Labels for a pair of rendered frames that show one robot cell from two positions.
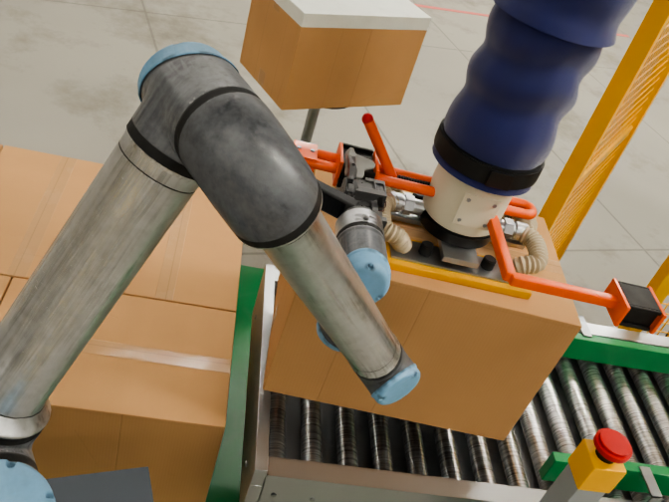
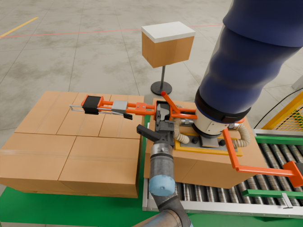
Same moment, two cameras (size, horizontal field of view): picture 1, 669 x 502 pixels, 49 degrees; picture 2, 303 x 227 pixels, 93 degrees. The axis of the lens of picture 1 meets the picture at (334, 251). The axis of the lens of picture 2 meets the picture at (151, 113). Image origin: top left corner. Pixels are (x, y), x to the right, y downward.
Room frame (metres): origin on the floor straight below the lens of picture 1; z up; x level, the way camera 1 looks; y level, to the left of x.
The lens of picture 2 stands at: (0.83, -0.04, 1.75)
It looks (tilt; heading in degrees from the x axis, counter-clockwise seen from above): 50 degrees down; 13
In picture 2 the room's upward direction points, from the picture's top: 3 degrees clockwise
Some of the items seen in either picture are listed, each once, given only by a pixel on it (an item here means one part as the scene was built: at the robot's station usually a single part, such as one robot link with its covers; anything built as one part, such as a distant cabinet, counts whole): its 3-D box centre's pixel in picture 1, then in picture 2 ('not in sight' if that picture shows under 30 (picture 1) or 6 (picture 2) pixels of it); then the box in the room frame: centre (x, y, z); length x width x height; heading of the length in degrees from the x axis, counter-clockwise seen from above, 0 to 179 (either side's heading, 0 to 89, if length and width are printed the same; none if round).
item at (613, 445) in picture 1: (610, 448); not in sight; (0.96, -0.59, 1.02); 0.07 x 0.07 x 0.04
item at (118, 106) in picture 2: not in sight; (120, 107); (1.27, 0.22, 1.20); 0.07 x 0.07 x 0.04; 12
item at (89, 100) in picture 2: not in sight; (93, 103); (1.24, 0.36, 1.21); 0.08 x 0.07 x 0.05; 102
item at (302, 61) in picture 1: (333, 40); (166, 44); (2.90, 0.28, 0.82); 0.60 x 0.40 x 0.40; 132
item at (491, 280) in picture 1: (455, 260); (208, 143); (1.27, -0.25, 1.09); 0.34 x 0.10 x 0.05; 102
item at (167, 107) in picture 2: (355, 167); (162, 111); (1.31, 0.01, 1.20); 0.10 x 0.08 x 0.06; 12
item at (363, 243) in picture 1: (361, 264); (161, 174); (1.01, -0.05, 1.20); 0.12 x 0.09 x 0.10; 13
